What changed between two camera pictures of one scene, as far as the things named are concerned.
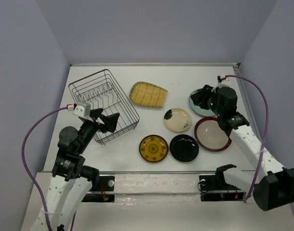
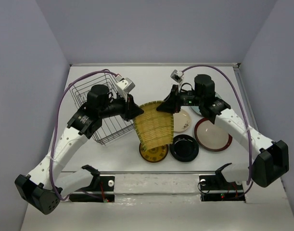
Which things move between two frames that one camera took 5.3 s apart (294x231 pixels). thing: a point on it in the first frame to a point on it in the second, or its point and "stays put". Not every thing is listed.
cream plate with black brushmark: [177, 120] stays put
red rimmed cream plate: [210, 134] stays put
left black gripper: [110, 121] to [131, 109]
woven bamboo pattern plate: [147, 94] to [154, 127]
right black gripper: [204, 93] to [171, 104]
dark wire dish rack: [100, 91] stays put
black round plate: [184, 147] stays put
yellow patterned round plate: [153, 148] stays put
